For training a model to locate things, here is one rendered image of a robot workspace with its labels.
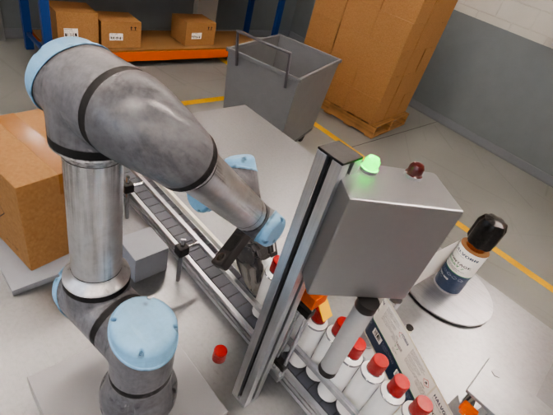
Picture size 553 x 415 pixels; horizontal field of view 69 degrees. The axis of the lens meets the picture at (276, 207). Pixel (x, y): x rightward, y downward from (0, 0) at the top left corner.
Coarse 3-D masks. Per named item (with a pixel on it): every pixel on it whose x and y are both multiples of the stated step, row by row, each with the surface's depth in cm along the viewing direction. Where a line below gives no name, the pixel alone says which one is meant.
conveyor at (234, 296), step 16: (144, 176) 139; (144, 192) 132; (160, 192) 134; (160, 208) 128; (176, 208) 130; (176, 224) 124; (192, 224) 126; (192, 240) 120; (208, 240) 122; (192, 256) 116; (208, 272) 113; (224, 288) 109; (240, 304) 107; (256, 320) 104; (288, 368) 96; (304, 368) 97; (304, 384) 93; (320, 400) 91; (336, 400) 92
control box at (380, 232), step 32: (352, 192) 50; (384, 192) 52; (416, 192) 54; (448, 192) 57; (352, 224) 52; (384, 224) 53; (416, 224) 54; (448, 224) 55; (320, 256) 57; (352, 256) 56; (384, 256) 57; (416, 256) 58; (320, 288) 60; (352, 288) 61; (384, 288) 62
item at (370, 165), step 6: (366, 156) 55; (372, 156) 55; (366, 162) 55; (372, 162) 54; (378, 162) 54; (360, 168) 55; (366, 168) 55; (372, 168) 54; (378, 168) 55; (366, 174) 55; (372, 174) 55
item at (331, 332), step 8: (336, 320) 85; (344, 320) 84; (328, 328) 87; (336, 328) 84; (328, 336) 86; (320, 344) 89; (328, 344) 86; (320, 352) 89; (312, 360) 92; (320, 360) 90; (312, 376) 94
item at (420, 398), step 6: (420, 396) 75; (426, 396) 75; (408, 402) 78; (414, 402) 75; (420, 402) 74; (426, 402) 74; (402, 408) 77; (408, 408) 76; (414, 408) 74; (420, 408) 73; (426, 408) 73; (432, 408) 74; (396, 414) 79; (402, 414) 76; (408, 414) 76; (414, 414) 75; (420, 414) 74; (426, 414) 74
